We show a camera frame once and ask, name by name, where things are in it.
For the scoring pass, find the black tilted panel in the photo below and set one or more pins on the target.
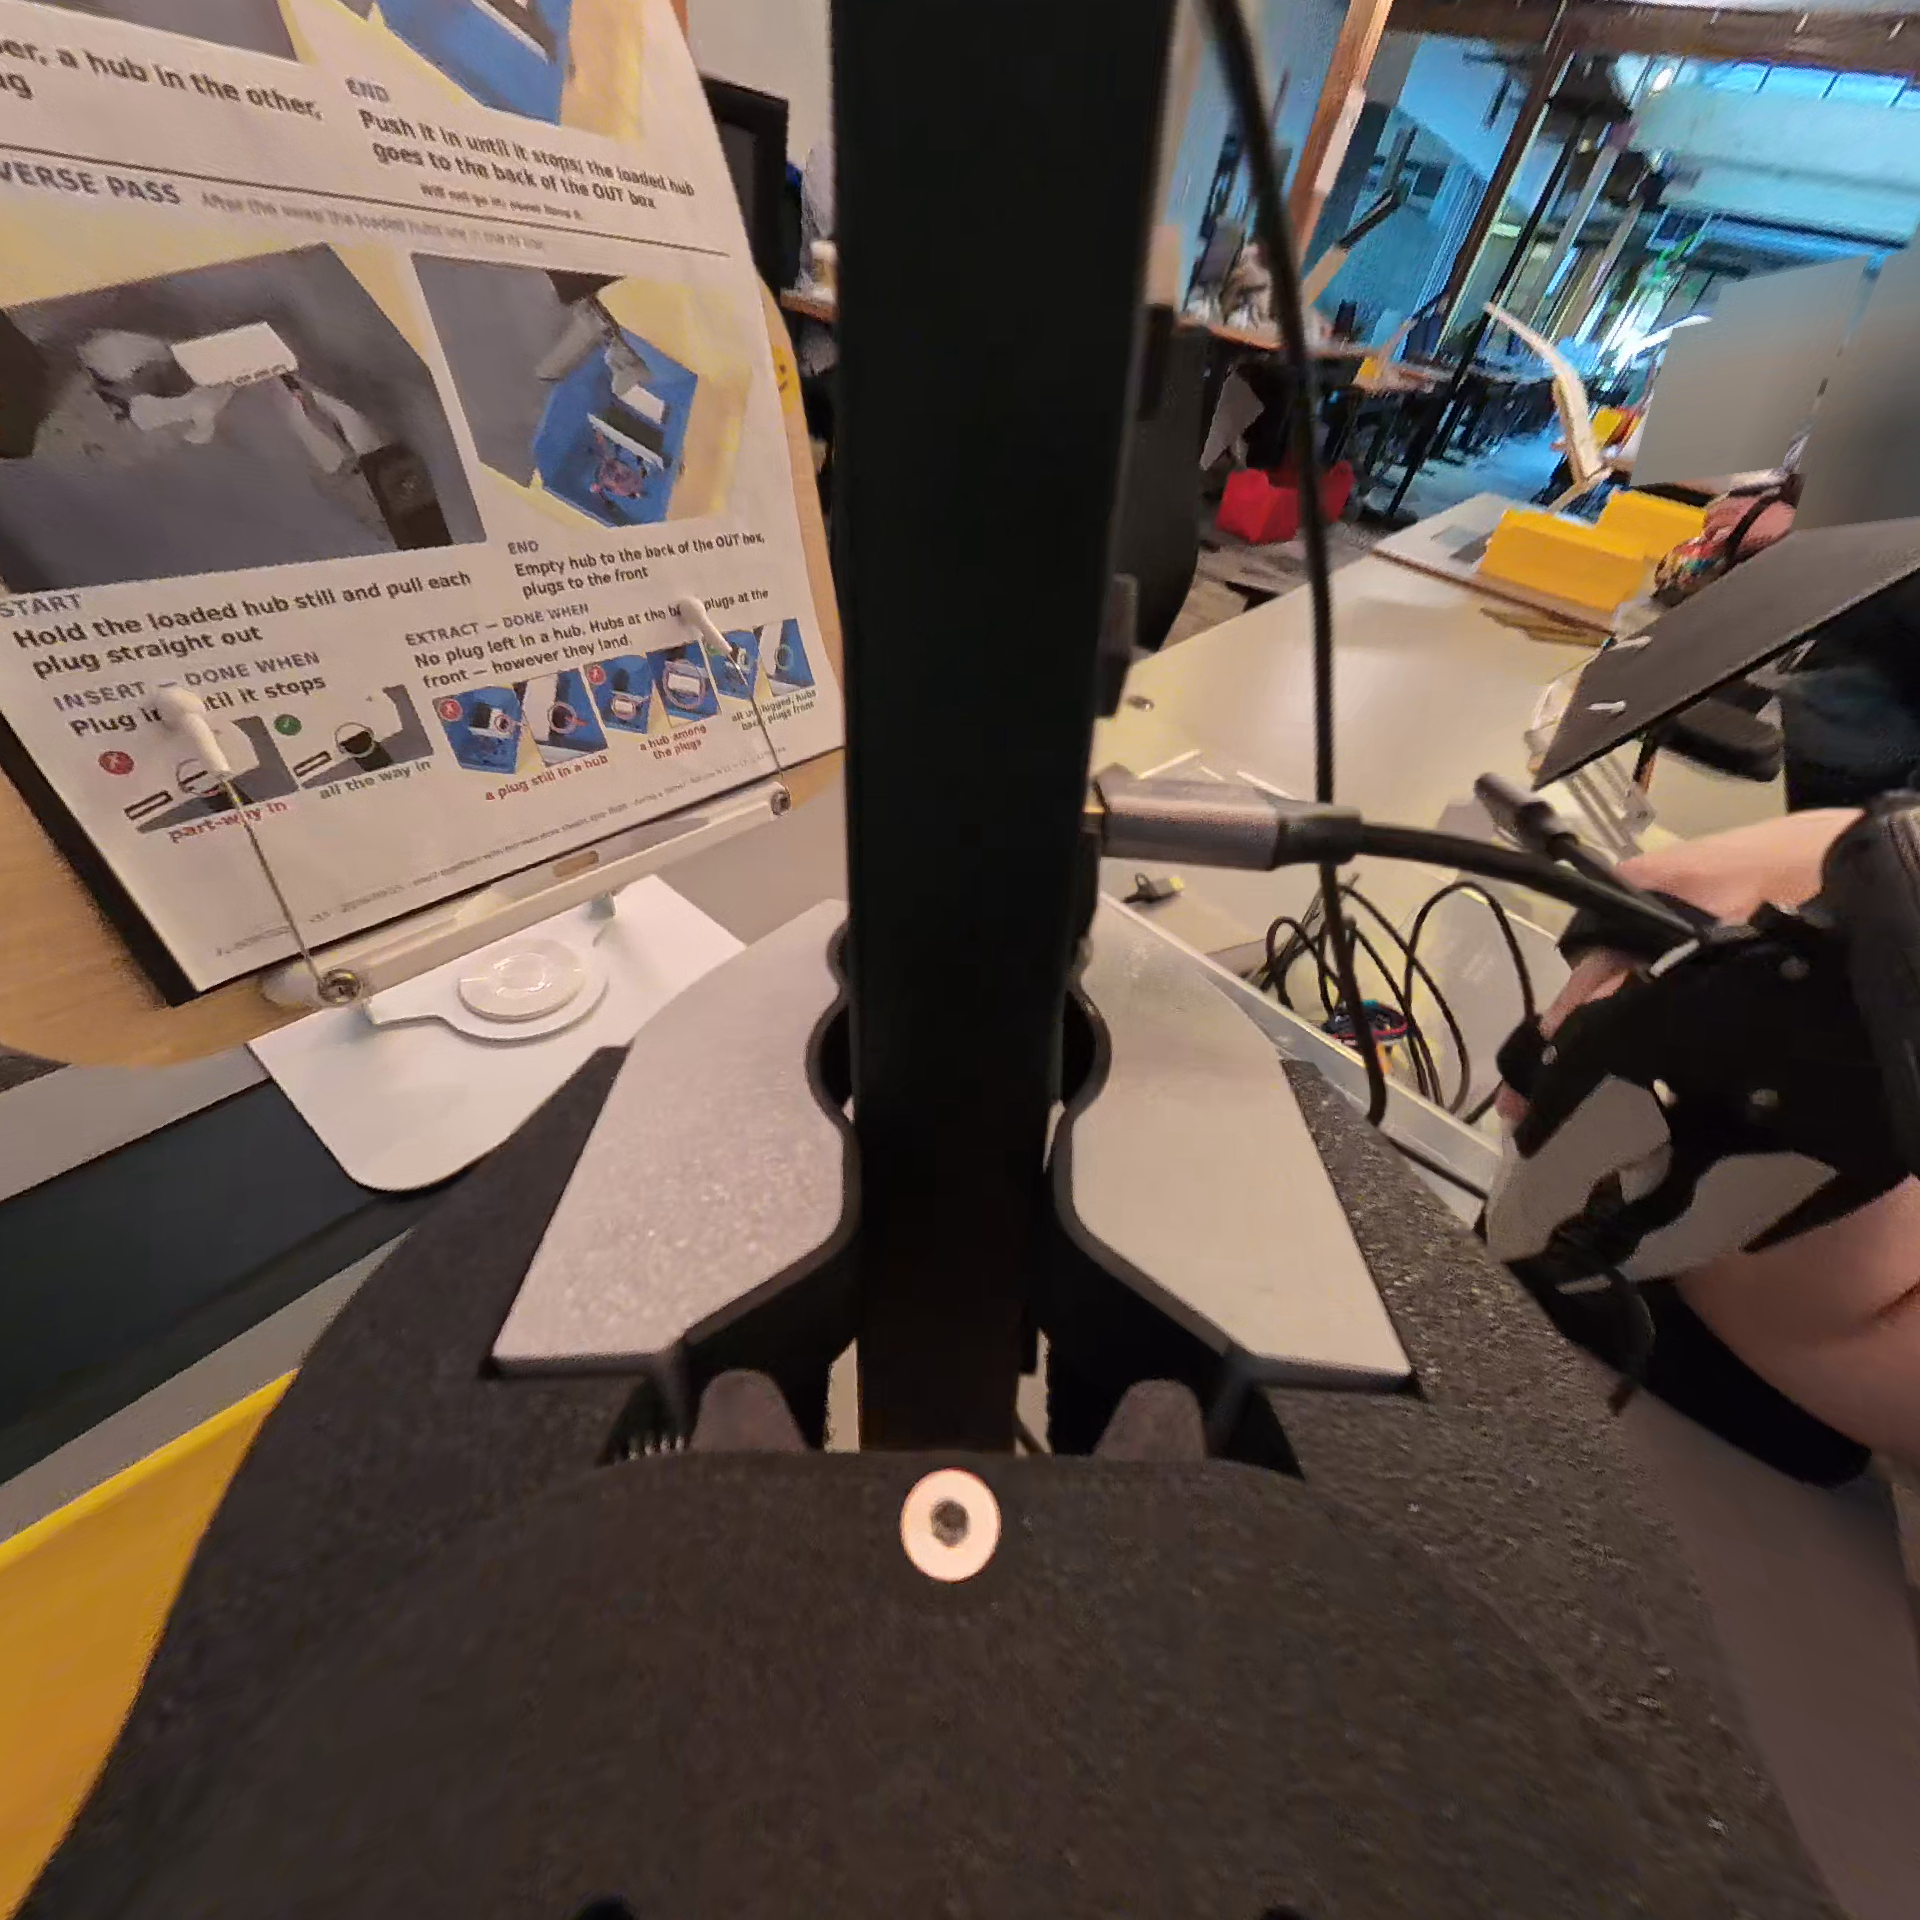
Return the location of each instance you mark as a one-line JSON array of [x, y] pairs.
[[1723, 645]]

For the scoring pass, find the wooden document board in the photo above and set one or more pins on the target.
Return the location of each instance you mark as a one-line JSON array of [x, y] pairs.
[[61, 1021]]

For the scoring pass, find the printed instruction sheet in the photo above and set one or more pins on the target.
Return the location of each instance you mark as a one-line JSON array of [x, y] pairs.
[[376, 599]]

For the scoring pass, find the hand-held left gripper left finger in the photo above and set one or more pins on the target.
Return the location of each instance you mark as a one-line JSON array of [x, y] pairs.
[[674, 1201]]

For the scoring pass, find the colourful patterned bag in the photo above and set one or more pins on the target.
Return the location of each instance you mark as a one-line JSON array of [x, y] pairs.
[[1723, 546]]

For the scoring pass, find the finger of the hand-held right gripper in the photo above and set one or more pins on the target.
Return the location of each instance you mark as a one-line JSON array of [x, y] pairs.
[[1546, 826], [1576, 1201]]

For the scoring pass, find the red storage bins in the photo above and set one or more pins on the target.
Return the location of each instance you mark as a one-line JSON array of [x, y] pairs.
[[1277, 503]]

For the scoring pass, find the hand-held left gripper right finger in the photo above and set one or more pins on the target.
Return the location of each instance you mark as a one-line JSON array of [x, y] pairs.
[[1214, 1201]]

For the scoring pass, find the person's right hand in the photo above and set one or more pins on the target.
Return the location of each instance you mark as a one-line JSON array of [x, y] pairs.
[[1739, 870]]

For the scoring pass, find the black flat monitor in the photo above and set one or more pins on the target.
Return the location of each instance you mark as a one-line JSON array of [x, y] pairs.
[[751, 181]]

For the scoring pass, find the clear plastic bin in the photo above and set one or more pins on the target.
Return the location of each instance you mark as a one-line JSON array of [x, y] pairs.
[[1289, 1021]]

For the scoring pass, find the long black usb hub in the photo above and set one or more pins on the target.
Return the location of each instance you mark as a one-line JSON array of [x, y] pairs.
[[974, 599]]

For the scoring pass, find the yellow plastic bin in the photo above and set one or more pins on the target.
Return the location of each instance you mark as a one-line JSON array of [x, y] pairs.
[[89, 1622], [1559, 562]]

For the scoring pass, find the white document stand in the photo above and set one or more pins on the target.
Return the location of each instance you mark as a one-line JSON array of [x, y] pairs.
[[450, 1079]]

